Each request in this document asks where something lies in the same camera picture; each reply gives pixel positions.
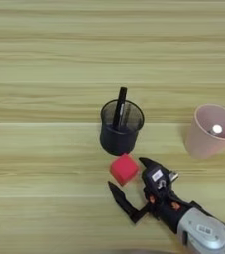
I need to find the red foam cube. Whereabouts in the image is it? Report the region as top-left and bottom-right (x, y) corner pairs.
(109, 153), (141, 187)

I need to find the black box with white label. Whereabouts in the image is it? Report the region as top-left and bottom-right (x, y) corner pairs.
(141, 164), (173, 192)

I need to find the pink plastic cup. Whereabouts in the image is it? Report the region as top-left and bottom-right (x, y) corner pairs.
(183, 103), (225, 160)

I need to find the black marker pen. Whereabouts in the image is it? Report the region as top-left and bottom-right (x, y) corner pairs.
(112, 86), (129, 131)

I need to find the small white round object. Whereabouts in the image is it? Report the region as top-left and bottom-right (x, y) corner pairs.
(210, 124), (224, 136)

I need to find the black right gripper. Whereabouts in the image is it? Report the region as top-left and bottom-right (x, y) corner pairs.
(107, 157), (199, 234)

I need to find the black mesh pen holder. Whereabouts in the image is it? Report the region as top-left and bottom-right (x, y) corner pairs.
(99, 99), (146, 157)

